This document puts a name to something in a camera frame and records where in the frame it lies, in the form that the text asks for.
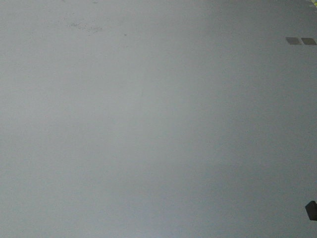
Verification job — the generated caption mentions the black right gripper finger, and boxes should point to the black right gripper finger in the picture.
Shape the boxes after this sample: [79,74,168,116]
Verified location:
[305,201,317,220]

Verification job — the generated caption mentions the grey floor tape patch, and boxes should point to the grey floor tape patch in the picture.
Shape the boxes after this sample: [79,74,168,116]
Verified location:
[285,37,302,45]

